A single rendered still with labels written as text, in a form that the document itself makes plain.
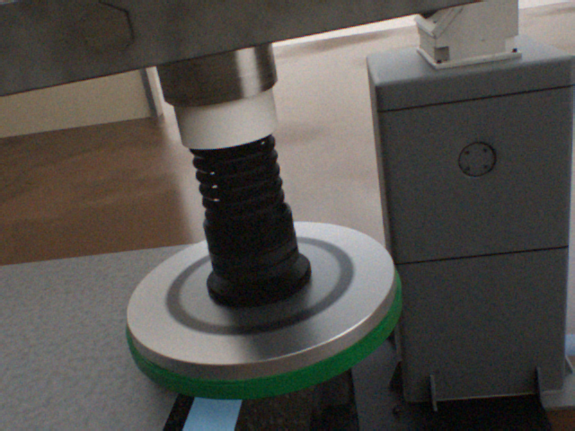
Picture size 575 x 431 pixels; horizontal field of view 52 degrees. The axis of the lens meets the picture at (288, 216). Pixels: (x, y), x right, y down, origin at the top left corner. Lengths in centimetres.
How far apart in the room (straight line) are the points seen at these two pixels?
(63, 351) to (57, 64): 29
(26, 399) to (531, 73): 108
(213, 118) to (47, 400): 26
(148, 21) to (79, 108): 551
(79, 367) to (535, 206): 108
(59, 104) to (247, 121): 555
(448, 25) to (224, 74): 96
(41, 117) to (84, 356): 552
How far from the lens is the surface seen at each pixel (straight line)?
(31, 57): 38
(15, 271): 77
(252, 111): 39
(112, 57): 36
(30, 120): 609
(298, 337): 40
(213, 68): 38
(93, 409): 49
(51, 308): 65
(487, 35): 133
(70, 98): 587
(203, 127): 40
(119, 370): 52
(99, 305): 63
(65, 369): 55
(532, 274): 148
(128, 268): 69
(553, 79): 132
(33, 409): 52
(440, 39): 131
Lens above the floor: 111
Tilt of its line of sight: 23 degrees down
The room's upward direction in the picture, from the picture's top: 10 degrees counter-clockwise
